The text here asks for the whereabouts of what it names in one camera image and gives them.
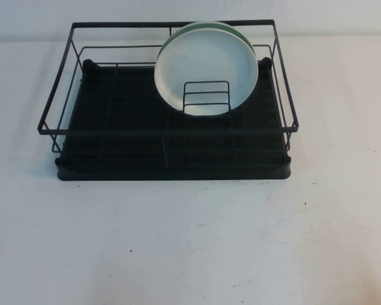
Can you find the white round plate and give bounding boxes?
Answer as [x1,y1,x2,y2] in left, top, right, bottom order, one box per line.
[154,25,259,116]

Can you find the black plastic drip tray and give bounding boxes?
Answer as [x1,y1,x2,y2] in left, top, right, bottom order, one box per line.
[52,57,292,186]

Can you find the black wire dish rack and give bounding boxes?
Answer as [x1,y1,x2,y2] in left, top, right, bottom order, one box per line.
[37,19,297,153]

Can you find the green round plate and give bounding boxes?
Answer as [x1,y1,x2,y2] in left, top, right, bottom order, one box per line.
[160,21,251,64]

